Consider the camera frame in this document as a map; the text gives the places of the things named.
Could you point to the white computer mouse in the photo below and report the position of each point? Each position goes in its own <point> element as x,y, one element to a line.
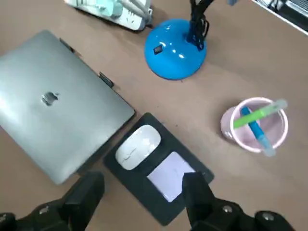
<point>138,146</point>

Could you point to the blue desk lamp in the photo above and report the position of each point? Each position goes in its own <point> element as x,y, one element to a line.
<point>173,50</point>

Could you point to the blue marker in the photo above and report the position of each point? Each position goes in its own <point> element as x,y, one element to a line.
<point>256,130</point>

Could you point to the mint green plug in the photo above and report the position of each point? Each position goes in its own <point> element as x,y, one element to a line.
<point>113,8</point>

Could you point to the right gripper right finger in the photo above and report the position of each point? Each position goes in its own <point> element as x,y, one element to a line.
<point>199,202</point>

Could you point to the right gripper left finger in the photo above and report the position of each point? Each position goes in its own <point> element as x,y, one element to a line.
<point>81,197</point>

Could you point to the pink pen cup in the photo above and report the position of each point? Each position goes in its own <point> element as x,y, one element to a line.
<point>240,139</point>

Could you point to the green marker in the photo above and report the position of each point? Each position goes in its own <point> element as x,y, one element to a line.
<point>252,118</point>

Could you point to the white power strip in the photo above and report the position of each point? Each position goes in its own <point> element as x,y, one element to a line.
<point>130,20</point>

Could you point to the grey laptop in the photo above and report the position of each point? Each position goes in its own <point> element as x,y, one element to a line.
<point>60,108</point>

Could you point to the black mouse pad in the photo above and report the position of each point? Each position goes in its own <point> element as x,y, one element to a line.
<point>134,190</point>

